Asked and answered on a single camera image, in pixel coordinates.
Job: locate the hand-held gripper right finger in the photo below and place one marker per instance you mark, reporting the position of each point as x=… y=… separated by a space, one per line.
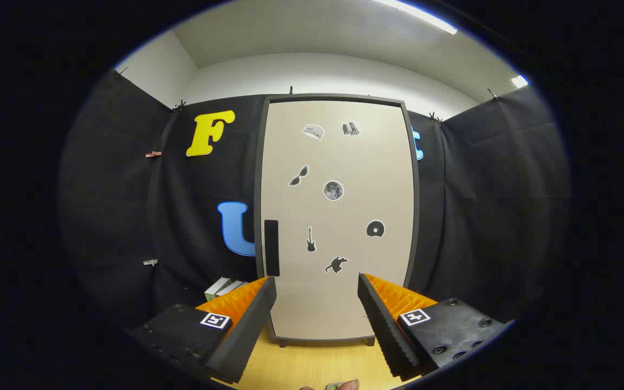
x=385 y=330

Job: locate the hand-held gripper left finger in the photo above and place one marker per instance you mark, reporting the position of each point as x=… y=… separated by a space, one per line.
x=252 y=330

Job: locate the black backdrop cloth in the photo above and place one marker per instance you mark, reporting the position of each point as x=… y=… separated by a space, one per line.
x=128 y=216

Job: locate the long ceiling light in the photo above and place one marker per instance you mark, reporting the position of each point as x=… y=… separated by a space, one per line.
x=420 y=16

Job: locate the small ceiling light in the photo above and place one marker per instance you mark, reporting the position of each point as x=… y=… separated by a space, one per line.
x=519 y=81

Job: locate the green book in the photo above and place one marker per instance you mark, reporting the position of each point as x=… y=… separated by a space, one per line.
x=217 y=287

